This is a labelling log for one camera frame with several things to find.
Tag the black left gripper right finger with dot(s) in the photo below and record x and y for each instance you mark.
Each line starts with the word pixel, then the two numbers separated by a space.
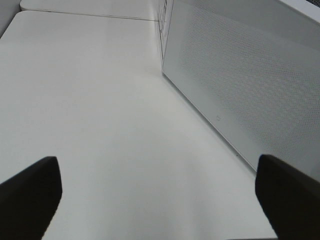
pixel 289 199

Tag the white microwave oven body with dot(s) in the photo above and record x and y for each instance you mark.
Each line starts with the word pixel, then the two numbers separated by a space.
pixel 165 22

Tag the white microwave door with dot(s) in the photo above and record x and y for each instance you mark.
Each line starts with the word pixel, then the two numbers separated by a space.
pixel 252 69

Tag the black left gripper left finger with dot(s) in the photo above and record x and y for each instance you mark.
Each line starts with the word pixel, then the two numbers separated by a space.
pixel 29 200

